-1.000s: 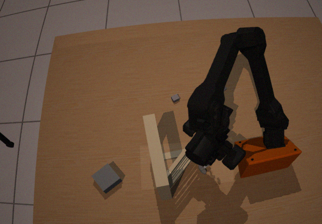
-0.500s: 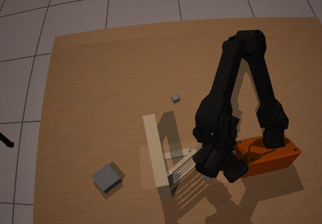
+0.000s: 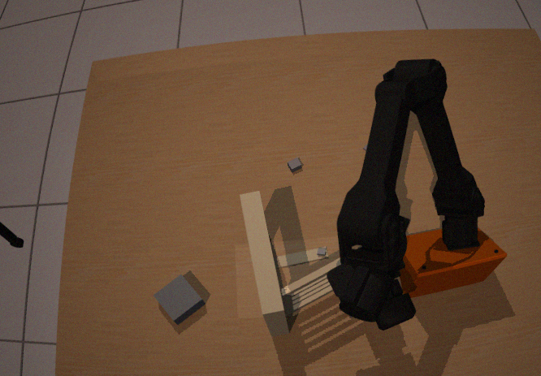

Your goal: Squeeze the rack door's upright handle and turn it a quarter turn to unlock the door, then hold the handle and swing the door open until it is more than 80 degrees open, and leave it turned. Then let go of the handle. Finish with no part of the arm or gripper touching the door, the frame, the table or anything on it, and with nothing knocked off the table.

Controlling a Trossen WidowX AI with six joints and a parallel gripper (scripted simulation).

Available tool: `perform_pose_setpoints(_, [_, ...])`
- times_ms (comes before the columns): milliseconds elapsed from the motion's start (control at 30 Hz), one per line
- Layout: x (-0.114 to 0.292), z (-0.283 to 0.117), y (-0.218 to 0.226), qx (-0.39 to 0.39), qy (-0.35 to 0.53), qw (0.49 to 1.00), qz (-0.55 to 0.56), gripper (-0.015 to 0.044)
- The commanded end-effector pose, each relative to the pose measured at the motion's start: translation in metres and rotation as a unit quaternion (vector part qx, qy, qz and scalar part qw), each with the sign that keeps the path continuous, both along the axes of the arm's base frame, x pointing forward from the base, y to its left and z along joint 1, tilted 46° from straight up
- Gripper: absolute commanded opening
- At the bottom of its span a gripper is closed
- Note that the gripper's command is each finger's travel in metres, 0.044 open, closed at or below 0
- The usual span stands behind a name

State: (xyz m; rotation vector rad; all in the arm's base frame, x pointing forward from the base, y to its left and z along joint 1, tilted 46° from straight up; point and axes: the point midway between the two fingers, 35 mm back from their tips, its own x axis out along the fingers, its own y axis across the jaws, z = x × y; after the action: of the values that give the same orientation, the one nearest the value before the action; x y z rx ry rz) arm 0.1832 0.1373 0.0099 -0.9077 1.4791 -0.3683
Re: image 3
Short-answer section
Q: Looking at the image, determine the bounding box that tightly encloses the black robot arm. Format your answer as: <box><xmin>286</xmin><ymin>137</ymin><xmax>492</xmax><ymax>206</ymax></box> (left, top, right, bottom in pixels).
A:
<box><xmin>327</xmin><ymin>58</ymin><xmax>485</xmax><ymax>322</ymax></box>

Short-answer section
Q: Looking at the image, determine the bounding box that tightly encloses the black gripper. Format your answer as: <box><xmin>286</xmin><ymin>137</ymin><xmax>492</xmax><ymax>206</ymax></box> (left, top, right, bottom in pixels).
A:
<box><xmin>376</xmin><ymin>259</ymin><xmax>416</xmax><ymax>331</ymax></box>

